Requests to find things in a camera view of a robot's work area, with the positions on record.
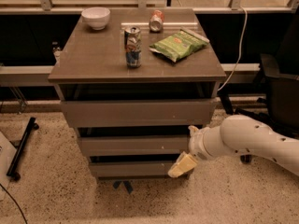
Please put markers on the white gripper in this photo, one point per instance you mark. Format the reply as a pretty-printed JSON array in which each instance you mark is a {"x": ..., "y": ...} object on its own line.
[{"x": 197, "y": 144}]

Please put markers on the grey drawer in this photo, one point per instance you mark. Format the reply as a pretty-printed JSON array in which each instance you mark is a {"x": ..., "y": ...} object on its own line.
[
  {"x": 133, "y": 145},
  {"x": 137, "y": 113},
  {"x": 143, "y": 169}
]

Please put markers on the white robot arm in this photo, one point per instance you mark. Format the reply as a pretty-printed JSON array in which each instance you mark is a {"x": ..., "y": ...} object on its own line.
[{"x": 237, "y": 135}]

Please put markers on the grey top drawer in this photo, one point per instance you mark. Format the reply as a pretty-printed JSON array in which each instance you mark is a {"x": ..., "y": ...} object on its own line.
[{"x": 137, "y": 113}]

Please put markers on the grey drawer cabinet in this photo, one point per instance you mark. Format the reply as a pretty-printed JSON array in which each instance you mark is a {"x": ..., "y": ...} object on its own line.
[{"x": 93, "y": 67}]

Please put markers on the grey bottom drawer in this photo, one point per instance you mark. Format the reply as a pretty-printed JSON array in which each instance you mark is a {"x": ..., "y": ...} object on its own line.
[{"x": 143, "y": 169}]

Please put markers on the green chip bag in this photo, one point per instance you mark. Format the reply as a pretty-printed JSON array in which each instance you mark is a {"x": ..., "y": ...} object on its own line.
[{"x": 179, "y": 45}]

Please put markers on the black office chair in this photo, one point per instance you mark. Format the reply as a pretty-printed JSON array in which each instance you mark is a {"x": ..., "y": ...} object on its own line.
[{"x": 280, "y": 73}]

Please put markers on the upright blue soda can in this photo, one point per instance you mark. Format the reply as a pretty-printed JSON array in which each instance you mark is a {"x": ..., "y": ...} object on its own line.
[{"x": 132, "y": 45}]

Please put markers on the lying orange soda can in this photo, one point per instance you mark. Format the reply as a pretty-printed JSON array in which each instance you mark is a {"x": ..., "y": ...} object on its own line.
[{"x": 156, "y": 21}]

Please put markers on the white bowl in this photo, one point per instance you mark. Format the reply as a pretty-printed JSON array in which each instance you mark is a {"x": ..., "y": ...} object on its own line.
[{"x": 96, "y": 17}]

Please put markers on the black wheeled stand base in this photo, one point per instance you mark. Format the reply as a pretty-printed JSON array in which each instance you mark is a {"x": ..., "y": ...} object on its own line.
[{"x": 12, "y": 170}]

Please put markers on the white board on floor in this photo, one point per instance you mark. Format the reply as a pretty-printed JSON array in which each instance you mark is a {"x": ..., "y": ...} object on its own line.
[{"x": 7, "y": 153}]

